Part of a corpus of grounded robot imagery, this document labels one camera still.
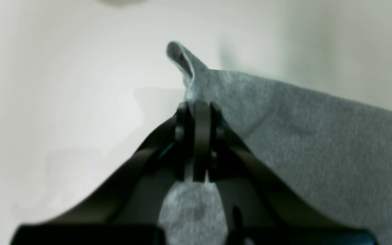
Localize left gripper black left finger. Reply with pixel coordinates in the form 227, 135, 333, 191
11, 102, 191, 245

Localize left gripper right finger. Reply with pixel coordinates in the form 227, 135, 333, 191
193, 102, 378, 245

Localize grey T-shirt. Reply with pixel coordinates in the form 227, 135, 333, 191
166, 41, 392, 245

